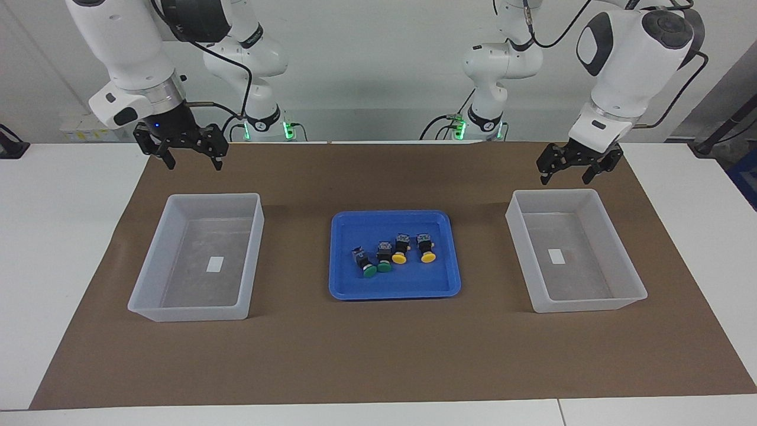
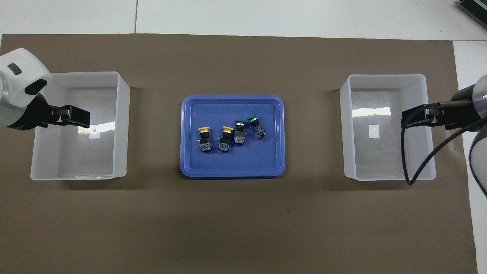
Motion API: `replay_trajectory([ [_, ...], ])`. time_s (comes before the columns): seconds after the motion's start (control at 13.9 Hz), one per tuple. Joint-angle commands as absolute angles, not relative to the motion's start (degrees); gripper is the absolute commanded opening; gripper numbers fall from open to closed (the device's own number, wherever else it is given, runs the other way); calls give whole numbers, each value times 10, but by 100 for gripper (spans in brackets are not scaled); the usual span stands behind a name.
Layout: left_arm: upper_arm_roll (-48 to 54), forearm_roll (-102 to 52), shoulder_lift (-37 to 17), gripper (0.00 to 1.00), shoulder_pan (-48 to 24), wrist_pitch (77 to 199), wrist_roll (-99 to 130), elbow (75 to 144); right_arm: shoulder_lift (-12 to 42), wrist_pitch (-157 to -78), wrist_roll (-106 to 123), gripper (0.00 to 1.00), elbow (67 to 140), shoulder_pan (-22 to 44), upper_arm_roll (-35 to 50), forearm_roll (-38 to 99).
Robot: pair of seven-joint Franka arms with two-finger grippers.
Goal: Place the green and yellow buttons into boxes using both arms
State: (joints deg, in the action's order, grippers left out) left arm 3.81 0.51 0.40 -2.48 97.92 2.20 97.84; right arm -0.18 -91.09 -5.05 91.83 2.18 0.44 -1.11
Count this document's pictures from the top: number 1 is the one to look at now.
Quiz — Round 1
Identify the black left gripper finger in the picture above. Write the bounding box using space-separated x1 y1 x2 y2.
583 148 625 184
537 145 565 185

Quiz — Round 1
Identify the white cardboard box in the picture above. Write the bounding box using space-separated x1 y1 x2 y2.
59 112 128 143

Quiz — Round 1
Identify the translucent white plastic box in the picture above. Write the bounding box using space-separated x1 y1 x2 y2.
506 188 648 314
127 192 265 322

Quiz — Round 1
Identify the black metal pole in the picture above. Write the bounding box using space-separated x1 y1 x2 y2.
692 98 757 156

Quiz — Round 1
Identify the blue plastic crate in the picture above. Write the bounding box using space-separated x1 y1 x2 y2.
726 148 757 211

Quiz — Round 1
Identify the black table clamp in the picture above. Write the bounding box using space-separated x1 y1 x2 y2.
0 124 30 159

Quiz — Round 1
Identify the blue plastic tray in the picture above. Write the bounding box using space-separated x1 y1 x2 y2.
329 210 462 301

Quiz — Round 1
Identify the brown paper table mat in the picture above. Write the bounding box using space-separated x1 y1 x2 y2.
30 141 757 410

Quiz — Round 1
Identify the black base power cable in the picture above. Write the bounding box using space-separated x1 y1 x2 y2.
419 89 477 141
220 115 249 143

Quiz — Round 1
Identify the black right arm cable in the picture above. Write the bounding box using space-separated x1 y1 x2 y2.
151 0 255 119

